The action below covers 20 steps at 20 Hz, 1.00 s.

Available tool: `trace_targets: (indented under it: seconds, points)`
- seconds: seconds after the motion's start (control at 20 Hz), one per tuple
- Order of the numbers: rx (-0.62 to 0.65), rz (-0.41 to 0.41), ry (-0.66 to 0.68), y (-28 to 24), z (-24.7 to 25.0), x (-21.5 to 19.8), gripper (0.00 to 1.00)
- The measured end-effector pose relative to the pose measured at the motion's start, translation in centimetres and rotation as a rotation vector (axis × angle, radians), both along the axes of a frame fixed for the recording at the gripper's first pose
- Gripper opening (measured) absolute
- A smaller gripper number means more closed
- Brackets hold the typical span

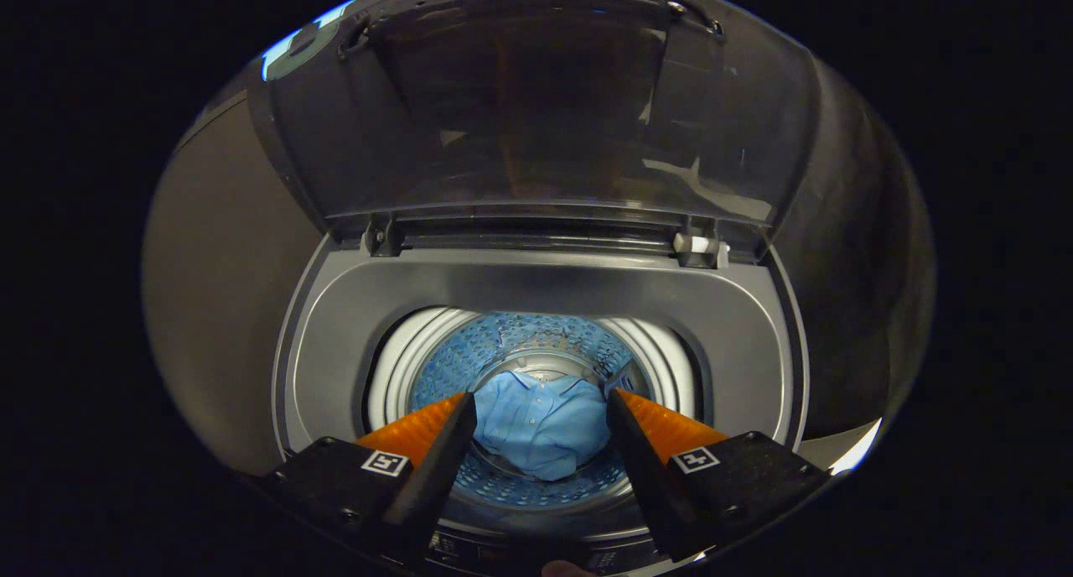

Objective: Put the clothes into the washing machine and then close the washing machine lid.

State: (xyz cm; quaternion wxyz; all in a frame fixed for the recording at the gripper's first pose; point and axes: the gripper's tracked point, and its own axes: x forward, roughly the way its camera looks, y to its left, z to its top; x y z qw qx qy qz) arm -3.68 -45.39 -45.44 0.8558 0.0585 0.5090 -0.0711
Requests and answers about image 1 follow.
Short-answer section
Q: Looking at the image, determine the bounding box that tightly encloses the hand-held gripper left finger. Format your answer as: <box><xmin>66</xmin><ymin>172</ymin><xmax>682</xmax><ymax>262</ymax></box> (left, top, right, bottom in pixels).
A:
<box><xmin>268</xmin><ymin>392</ymin><xmax>477</xmax><ymax>563</ymax></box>

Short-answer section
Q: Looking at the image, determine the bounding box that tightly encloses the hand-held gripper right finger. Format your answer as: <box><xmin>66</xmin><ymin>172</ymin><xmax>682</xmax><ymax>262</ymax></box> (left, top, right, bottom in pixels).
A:
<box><xmin>607</xmin><ymin>388</ymin><xmax>831</xmax><ymax>561</ymax></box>

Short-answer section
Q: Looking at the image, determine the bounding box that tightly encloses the light blue polo shirt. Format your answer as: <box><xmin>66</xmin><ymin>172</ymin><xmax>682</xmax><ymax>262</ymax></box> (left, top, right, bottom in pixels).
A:
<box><xmin>472</xmin><ymin>370</ymin><xmax>611</xmax><ymax>481</ymax></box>

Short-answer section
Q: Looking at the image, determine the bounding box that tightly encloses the transparent washing machine lid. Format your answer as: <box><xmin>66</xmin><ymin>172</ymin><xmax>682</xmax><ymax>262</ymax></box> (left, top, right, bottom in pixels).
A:
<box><xmin>247</xmin><ymin>0</ymin><xmax>822</xmax><ymax>265</ymax></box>

